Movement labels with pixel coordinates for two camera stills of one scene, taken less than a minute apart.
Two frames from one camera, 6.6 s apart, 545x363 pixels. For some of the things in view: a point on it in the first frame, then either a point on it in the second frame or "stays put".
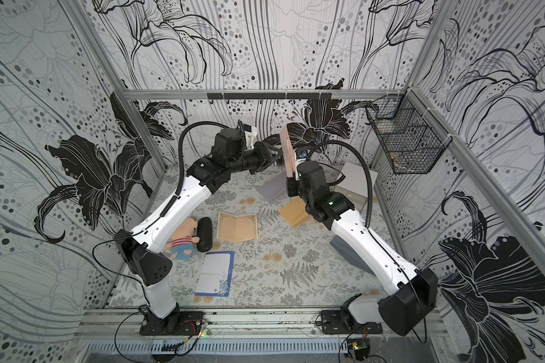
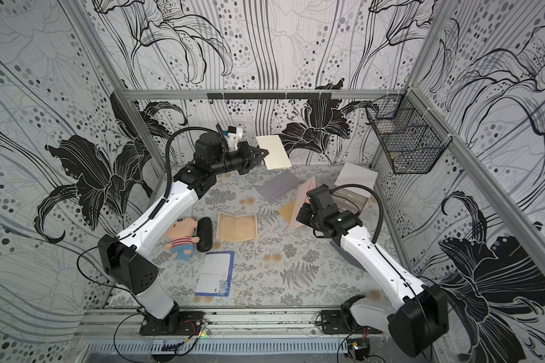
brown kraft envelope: (236, 228) stays put
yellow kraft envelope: (294, 212) stays put
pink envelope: (288, 151) to (306, 185)
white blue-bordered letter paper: (216, 275) stays put
